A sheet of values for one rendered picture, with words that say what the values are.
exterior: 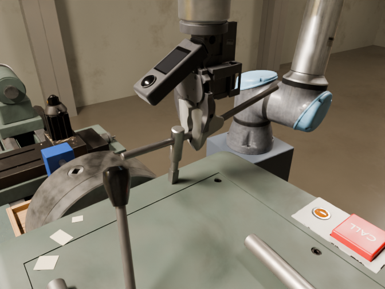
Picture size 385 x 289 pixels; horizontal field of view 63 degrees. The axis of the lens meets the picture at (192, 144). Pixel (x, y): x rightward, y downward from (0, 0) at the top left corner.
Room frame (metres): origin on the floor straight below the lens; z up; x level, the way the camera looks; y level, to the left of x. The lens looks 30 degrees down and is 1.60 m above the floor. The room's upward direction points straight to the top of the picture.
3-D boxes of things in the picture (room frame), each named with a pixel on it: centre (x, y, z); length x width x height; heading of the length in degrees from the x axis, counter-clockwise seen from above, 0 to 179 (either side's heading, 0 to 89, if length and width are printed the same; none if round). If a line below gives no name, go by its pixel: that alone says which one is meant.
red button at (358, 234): (0.32, -0.24, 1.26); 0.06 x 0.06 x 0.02; 37
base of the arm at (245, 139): (0.88, -0.18, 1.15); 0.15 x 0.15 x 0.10
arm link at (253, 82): (0.87, -0.19, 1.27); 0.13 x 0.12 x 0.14; 49
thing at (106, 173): (0.29, 0.09, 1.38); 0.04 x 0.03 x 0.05; 37
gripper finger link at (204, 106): (0.46, -0.02, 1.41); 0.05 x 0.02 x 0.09; 37
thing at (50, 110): (1.08, 0.51, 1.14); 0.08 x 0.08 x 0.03
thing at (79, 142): (1.06, 0.50, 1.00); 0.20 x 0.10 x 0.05; 37
